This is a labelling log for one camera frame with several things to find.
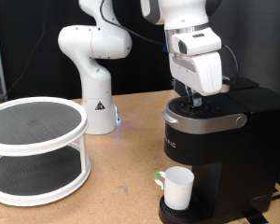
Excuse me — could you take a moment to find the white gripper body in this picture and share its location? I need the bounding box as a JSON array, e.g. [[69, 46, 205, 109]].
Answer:
[[167, 27, 224, 97]]

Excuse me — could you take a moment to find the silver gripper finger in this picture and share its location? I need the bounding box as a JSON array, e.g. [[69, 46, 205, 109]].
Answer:
[[189, 88, 203, 108]]

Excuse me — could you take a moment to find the black Keurig coffee machine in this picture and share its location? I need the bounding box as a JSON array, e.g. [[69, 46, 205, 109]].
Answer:
[[159, 77, 280, 224]]

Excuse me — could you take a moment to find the white mug with green tape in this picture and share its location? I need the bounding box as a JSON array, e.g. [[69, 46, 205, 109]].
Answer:
[[154, 165, 195, 211]]

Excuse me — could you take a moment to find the dark grey partition panel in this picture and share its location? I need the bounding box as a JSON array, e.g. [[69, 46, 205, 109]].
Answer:
[[174, 0, 280, 194]]

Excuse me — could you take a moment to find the white two-tier turntable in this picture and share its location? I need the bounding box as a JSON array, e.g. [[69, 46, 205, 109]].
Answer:
[[0, 96, 92, 207]]

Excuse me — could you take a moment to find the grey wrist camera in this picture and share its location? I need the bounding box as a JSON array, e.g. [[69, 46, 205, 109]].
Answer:
[[219, 76, 231, 93]]

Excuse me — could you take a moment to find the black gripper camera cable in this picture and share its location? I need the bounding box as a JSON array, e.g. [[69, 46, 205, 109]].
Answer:
[[99, 0, 240, 86]]

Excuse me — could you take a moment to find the thin black hanging cable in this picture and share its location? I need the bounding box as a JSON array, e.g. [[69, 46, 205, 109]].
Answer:
[[4, 0, 47, 101]]

